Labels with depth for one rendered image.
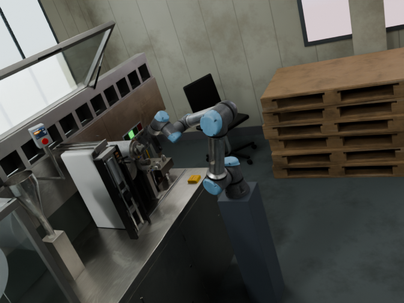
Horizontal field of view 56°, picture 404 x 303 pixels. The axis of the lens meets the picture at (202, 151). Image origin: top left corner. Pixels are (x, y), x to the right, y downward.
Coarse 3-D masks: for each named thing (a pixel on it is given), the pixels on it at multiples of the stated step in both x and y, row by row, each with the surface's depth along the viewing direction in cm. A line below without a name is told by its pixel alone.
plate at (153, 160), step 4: (152, 160) 276; (156, 160) 274; (160, 160) 272; (168, 160) 268; (172, 160) 271; (152, 164) 270; (164, 164) 264; (168, 164) 267; (172, 164) 271; (152, 168) 264; (160, 168) 261; (164, 168) 263; (168, 168) 267; (156, 172) 261; (160, 172) 260; (164, 172) 262; (156, 176) 264; (160, 176) 262
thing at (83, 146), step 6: (60, 144) 231; (66, 144) 229; (72, 144) 226; (78, 144) 224; (84, 144) 218; (90, 144) 215; (96, 144) 213; (102, 144) 213; (54, 150) 225; (60, 150) 223; (66, 150) 220; (72, 150) 218; (78, 150) 216; (84, 150) 215; (90, 150) 213; (96, 150) 209
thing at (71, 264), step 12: (36, 192) 183; (24, 204) 182; (36, 204) 185; (36, 216) 189; (48, 228) 193; (48, 240) 194; (60, 240) 196; (60, 252) 196; (72, 252) 203; (60, 264) 200; (72, 264) 202; (72, 276) 202
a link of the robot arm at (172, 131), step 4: (168, 124) 219; (172, 124) 221; (176, 124) 221; (180, 124) 222; (164, 128) 218; (168, 128) 218; (172, 128) 219; (176, 128) 220; (180, 128) 221; (184, 128) 224; (164, 132) 219; (168, 132) 218; (172, 132) 218; (176, 132) 218; (180, 132) 220; (168, 136) 219; (172, 136) 218; (176, 136) 217; (180, 136) 220; (172, 140) 219; (176, 140) 218
